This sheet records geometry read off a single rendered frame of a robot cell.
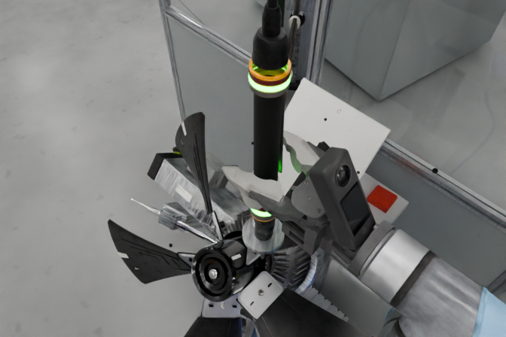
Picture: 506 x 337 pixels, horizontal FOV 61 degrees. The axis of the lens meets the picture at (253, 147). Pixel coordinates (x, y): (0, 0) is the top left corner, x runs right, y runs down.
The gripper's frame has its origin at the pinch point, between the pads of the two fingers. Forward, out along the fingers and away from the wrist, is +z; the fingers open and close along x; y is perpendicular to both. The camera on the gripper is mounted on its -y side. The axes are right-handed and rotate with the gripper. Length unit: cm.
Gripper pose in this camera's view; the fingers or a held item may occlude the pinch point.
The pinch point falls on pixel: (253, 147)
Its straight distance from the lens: 57.1
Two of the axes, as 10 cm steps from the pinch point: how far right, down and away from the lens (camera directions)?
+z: -7.2, -5.4, 4.4
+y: 0.0, 6.3, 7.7
